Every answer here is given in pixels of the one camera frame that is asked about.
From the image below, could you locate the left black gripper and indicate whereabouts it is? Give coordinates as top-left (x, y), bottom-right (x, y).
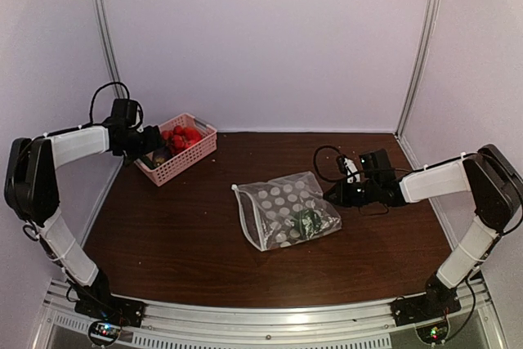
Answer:
top-left (120, 125), bottom-right (165, 161)

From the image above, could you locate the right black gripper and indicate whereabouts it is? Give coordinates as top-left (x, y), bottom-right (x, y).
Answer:
top-left (324, 178), bottom-right (380, 207)

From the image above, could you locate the green fake cucumber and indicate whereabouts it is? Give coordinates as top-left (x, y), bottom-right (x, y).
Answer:
top-left (140, 155), bottom-right (155, 170)

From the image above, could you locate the dark purple fake eggplant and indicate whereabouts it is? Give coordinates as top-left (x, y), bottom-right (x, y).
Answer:
top-left (152, 147), bottom-right (172, 166)

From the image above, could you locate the red fake lychee bunch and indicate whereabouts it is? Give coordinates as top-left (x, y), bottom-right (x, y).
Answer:
top-left (161, 125), bottom-right (203, 155)

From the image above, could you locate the green fake vegetable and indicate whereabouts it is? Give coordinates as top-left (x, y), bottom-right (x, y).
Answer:
top-left (291, 208), bottom-right (322, 239)

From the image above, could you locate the clear zip top bag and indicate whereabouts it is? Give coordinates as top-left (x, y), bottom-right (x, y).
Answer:
top-left (231, 172), bottom-right (342, 252)

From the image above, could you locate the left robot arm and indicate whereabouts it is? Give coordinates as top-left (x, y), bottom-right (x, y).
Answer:
top-left (4, 99), bottom-right (163, 320)

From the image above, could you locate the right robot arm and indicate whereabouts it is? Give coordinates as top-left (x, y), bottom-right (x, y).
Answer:
top-left (323, 144), bottom-right (522, 318)

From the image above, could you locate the pink perforated plastic basket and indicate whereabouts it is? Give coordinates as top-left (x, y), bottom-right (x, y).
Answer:
top-left (135, 113), bottom-right (217, 186)

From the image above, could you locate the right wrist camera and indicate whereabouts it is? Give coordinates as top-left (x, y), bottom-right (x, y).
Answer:
top-left (336, 154), bottom-right (360, 184)

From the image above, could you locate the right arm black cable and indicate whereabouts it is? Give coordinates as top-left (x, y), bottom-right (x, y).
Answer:
top-left (311, 145), bottom-right (523, 235)

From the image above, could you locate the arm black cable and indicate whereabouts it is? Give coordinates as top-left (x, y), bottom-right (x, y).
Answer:
top-left (24, 82), bottom-right (144, 145)
top-left (311, 145), bottom-right (523, 235)

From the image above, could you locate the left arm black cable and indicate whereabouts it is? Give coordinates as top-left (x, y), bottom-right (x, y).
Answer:
top-left (24, 82), bottom-right (144, 145)

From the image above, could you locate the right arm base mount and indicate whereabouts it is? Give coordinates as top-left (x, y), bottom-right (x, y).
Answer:
top-left (390, 294), bottom-right (462, 346)

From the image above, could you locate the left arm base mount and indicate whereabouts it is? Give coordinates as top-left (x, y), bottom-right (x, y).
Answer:
top-left (74, 297), bottom-right (145, 347)

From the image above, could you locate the left aluminium corner post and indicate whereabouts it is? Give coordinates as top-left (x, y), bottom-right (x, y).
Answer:
top-left (89, 0), bottom-right (130, 123)

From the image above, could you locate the aluminium corner post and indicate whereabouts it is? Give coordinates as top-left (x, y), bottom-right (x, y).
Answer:
top-left (89, 0), bottom-right (130, 123)
top-left (393, 0), bottom-right (446, 137)

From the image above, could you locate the aluminium front rail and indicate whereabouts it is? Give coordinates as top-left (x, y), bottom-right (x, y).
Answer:
top-left (40, 279), bottom-right (503, 349)

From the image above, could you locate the right aluminium corner post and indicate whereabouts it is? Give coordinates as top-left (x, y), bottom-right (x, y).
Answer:
top-left (393, 0), bottom-right (446, 137)

